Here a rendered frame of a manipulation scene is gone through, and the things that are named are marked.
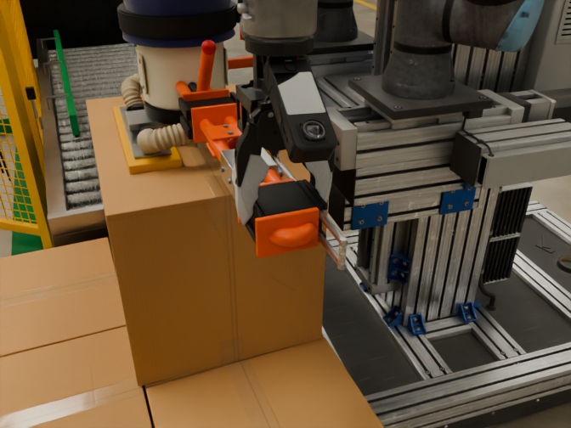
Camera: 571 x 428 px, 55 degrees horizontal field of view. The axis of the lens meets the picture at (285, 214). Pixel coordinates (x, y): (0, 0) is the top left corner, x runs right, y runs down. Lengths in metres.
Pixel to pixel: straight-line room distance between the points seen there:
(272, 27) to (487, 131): 0.78
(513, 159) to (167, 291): 0.72
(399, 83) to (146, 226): 0.57
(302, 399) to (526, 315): 1.03
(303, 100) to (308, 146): 0.06
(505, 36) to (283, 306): 0.65
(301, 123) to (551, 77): 1.09
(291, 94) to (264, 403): 0.72
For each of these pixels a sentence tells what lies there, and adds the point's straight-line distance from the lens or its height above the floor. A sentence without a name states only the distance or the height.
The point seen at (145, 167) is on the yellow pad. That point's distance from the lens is 1.06.
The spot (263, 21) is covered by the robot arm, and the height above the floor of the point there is 1.29.
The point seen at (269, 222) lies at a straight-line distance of 0.60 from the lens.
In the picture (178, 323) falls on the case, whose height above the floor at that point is 0.68.
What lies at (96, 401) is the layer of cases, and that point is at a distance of 1.19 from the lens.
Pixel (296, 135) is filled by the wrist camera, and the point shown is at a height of 1.21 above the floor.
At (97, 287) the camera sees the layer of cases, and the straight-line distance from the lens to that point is 1.47.
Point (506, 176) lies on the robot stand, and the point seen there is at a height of 0.90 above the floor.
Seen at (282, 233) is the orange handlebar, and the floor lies 1.08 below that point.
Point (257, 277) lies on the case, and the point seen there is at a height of 0.75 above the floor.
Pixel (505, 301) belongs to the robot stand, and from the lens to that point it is 2.01.
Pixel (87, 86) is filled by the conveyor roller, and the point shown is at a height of 0.55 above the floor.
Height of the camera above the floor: 1.41
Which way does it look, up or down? 31 degrees down
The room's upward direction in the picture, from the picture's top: straight up
